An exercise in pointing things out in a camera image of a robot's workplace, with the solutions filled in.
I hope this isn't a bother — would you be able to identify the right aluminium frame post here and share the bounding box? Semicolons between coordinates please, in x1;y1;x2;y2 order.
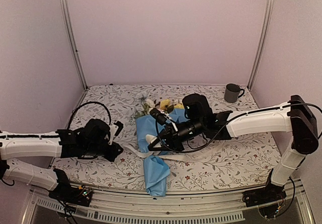
247;0;274;91

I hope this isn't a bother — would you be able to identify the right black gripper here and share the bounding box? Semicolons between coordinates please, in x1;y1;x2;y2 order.
147;118;204;154

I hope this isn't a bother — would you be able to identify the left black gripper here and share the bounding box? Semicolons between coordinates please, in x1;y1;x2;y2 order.
84;140;124;162

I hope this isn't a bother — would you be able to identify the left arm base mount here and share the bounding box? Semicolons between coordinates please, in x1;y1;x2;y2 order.
48;185;93;207

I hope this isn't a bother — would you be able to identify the yellow flower stem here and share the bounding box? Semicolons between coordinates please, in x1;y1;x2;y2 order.
159;99;184;113

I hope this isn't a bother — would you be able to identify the left aluminium frame post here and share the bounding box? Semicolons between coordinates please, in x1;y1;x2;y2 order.
60;0;88;90

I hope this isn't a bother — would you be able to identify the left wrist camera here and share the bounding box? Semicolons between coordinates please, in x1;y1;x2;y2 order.
106;121;124;145

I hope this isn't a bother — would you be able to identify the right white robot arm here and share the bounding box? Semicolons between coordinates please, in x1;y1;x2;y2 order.
145;93;320;202

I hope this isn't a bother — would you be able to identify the grey metal mug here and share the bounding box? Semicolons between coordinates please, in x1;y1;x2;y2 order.
224;83;245;103

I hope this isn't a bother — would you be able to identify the front aluminium rail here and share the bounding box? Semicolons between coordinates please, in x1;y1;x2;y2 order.
22;178;318;223

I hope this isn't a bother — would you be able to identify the aluminium frame post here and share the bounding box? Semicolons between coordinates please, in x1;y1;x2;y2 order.
247;0;274;91
60;0;88;90

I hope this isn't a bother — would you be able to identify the left black braided cable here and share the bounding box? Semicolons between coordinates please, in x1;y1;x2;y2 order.
66;101;113;131

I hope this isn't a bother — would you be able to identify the cream printed ribbon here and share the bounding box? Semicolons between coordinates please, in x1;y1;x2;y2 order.
122;144;221;163

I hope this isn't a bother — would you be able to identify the blue hydrangea stem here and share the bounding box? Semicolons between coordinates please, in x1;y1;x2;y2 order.
136;91;149;104

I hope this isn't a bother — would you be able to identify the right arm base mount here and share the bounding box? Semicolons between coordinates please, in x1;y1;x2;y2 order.
242;186;286;219

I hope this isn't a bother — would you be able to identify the floral patterned table mat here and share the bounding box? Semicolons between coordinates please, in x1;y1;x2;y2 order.
52;85;281;194

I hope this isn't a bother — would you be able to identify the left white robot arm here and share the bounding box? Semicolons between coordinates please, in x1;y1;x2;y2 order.
1;119;123;201

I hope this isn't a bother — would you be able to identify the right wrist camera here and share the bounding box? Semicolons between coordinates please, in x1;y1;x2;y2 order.
149;108;178;132

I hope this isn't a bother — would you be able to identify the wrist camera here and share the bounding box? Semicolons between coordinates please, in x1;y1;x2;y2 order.
149;108;178;132
106;121;124;145

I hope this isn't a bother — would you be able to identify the blue wrapping paper sheet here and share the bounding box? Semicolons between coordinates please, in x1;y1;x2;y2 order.
135;108;188;197

